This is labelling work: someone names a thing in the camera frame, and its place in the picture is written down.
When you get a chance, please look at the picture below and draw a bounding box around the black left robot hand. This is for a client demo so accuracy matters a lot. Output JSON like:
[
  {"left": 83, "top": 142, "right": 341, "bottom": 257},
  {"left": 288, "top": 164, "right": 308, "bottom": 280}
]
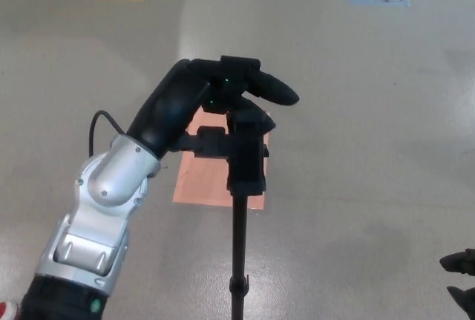
[{"left": 125, "top": 55, "right": 301, "bottom": 161}]

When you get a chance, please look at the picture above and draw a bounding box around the orange floor tape patch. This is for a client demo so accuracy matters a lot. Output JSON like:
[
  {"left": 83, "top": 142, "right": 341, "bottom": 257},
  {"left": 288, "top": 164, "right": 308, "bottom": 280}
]
[{"left": 172, "top": 107, "right": 271, "bottom": 210}]

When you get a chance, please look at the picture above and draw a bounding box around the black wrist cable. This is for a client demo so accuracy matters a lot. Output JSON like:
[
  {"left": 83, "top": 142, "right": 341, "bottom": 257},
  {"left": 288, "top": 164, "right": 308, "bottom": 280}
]
[{"left": 88, "top": 110, "right": 125, "bottom": 157}]

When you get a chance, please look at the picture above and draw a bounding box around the black phone stand tripod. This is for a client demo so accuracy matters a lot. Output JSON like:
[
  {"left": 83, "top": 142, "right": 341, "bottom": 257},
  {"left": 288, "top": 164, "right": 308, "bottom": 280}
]
[{"left": 226, "top": 108, "right": 271, "bottom": 320}]

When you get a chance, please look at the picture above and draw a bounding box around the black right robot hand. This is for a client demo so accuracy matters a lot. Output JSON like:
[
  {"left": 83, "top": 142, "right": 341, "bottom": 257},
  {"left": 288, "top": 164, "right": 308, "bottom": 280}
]
[{"left": 439, "top": 248, "right": 475, "bottom": 316}]

